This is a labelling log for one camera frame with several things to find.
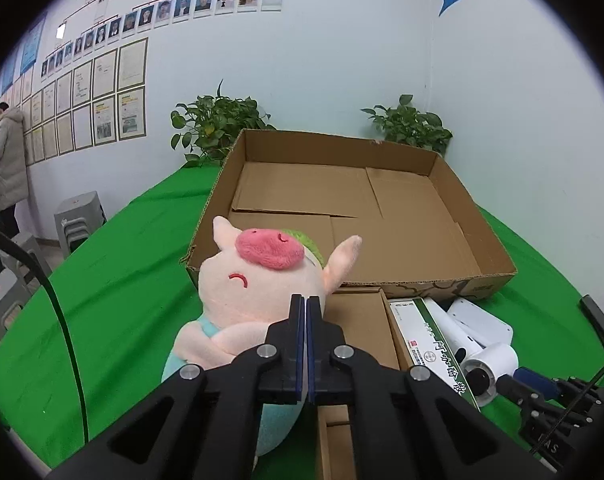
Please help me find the small leafy potted plant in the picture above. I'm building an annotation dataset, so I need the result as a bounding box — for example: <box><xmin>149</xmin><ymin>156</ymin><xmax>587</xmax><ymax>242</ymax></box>
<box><xmin>361</xmin><ymin>94</ymin><xmax>453</xmax><ymax>157</ymax></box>

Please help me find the thin black cable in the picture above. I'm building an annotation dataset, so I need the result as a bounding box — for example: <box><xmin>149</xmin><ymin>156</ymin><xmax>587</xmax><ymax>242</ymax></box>
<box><xmin>530</xmin><ymin>351</ymin><xmax>604</xmax><ymax>457</ymax></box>

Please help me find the wall of framed certificates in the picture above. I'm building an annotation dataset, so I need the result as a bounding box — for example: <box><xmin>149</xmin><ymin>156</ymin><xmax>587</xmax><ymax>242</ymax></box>
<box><xmin>0</xmin><ymin>37</ymin><xmax>149</xmax><ymax>167</ymax></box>

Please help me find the blue wall poster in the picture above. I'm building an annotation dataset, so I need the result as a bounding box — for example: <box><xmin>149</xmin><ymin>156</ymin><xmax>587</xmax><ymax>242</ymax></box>
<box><xmin>19</xmin><ymin>12</ymin><xmax>48</xmax><ymax>76</ymax></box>

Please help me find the large cardboard box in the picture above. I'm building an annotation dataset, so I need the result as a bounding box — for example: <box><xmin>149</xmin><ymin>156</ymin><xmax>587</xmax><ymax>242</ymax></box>
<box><xmin>180</xmin><ymin>129</ymin><xmax>518</xmax><ymax>302</ymax></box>

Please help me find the large leafy potted plant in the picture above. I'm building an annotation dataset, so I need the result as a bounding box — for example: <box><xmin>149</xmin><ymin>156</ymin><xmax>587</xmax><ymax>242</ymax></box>
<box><xmin>170</xmin><ymin>80</ymin><xmax>277</xmax><ymax>168</ymax></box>

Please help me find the long brown cardboard box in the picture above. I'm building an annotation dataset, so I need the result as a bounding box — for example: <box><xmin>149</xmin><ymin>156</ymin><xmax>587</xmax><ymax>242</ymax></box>
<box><xmin>317</xmin><ymin>287</ymin><xmax>403</xmax><ymax>480</ymax></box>

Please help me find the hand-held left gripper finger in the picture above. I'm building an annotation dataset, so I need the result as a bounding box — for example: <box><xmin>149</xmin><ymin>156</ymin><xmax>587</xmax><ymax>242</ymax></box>
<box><xmin>47</xmin><ymin>294</ymin><xmax>307</xmax><ymax>480</ymax></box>
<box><xmin>307</xmin><ymin>297</ymin><xmax>557</xmax><ymax>480</ymax></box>

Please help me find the pink pig plush toy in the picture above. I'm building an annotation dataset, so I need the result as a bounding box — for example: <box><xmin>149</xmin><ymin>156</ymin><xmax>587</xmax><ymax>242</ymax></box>
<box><xmin>162</xmin><ymin>216</ymin><xmax>363</xmax><ymax>471</ymax></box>

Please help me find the grey plastic stool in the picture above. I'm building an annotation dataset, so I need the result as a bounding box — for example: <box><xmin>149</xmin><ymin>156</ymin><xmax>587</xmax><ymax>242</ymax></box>
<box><xmin>2</xmin><ymin>232</ymin><xmax>53</xmax><ymax>281</ymax></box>
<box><xmin>0</xmin><ymin>267</ymin><xmax>33</xmax><ymax>341</ymax></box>

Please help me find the white flat device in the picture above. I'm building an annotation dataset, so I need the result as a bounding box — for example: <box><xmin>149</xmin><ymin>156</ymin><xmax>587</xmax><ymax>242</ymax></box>
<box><xmin>447</xmin><ymin>297</ymin><xmax>514</xmax><ymax>347</ymax></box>

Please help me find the green and white carton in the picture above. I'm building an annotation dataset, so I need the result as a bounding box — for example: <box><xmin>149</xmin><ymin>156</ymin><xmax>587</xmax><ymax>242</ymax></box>
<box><xmin>387</xmin><ymin>297</ymin><xmax>482</xmax><ymax>408</ymax></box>

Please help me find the white cylindrical handheld device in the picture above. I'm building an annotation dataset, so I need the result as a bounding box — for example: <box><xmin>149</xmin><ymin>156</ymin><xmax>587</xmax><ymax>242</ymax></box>
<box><xmin>432</xmin><ymin>305</ymin><xmax>520</xmax><ymax>407</ymax></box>

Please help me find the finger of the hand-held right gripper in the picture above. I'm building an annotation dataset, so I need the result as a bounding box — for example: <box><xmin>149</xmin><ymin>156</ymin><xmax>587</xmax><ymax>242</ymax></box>
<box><xmin>513</xmin><ymin>367</ymin><xmax>560</xmax><ymax>397</ymax></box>
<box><xmin>496</xmin><ymin>374</ymin><xmax>550</xmax><ymax>407</ymax></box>

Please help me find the row of portrait photos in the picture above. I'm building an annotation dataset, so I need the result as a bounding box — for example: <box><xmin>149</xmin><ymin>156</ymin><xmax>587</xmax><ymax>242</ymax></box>
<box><xmin>39</xmin><ymin>0</ymin><xmax>285</xmax><ymax>78</ymax></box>

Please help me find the thick black cable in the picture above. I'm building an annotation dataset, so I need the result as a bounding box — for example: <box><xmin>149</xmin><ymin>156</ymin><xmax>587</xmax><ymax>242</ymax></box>
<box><xmin>0</xmin><ymin>224</ymin><xmax>90</xmax><ymax>447</ymax></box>

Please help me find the black rectangular object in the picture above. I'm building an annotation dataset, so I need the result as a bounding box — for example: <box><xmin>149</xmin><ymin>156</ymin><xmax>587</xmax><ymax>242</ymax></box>
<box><xmin>580</xmin><ymin>295</ymin><xmax>604</xmax><ymax>352</ymax></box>

